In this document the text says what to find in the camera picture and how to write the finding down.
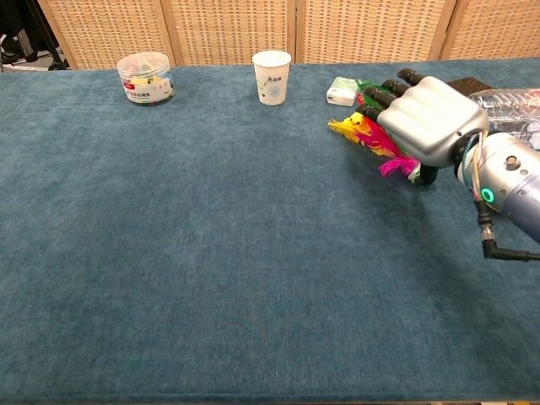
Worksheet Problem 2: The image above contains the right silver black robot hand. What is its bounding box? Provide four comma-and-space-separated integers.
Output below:
356, 67, 490, 186

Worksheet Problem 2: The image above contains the white paper cup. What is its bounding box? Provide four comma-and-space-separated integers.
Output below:
251, 50, 293, 106

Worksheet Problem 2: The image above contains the small green white box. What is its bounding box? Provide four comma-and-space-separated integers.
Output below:
325, 76, 363, 106

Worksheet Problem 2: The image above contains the clear water bottle red label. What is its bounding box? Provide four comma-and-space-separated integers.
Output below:
467, 87, 540, 123

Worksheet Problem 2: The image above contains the clear water bottle blue label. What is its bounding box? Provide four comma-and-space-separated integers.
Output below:
489, 120, 540, 152

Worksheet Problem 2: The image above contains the clear jar of colourful clips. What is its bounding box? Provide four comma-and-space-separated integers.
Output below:
116, 51, 176, 107

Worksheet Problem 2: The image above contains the black tripod stand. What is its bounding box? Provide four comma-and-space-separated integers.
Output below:
23, 0, 71, 72

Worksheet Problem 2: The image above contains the blue table cloth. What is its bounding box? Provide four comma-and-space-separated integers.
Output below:
0, 57, 540, 404

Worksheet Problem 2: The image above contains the wicker folding screen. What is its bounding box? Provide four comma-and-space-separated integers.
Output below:
37, 0, 540, 71

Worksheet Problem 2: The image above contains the colourful feather shuttlecock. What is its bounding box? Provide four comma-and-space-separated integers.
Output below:
327, 78, 423, 186

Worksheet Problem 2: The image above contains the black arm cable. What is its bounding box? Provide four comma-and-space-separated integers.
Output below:
474, 197, 540, 261

